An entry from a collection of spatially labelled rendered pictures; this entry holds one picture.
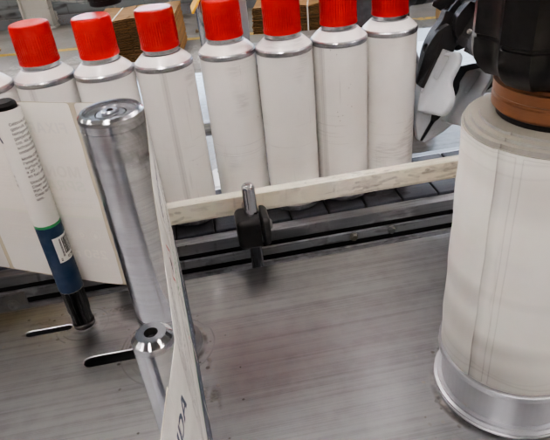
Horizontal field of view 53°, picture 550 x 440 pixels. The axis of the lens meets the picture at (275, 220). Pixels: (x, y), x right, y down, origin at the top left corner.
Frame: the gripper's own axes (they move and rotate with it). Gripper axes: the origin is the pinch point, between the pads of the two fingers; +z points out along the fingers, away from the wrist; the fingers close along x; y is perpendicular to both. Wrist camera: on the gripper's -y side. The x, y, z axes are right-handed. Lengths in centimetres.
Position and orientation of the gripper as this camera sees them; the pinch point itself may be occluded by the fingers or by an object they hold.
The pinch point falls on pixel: (422, 126)
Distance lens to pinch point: 60.2
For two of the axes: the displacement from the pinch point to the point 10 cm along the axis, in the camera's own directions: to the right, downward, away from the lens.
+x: 9.0, 2.7, 3.5
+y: 1.7, 5.2, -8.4
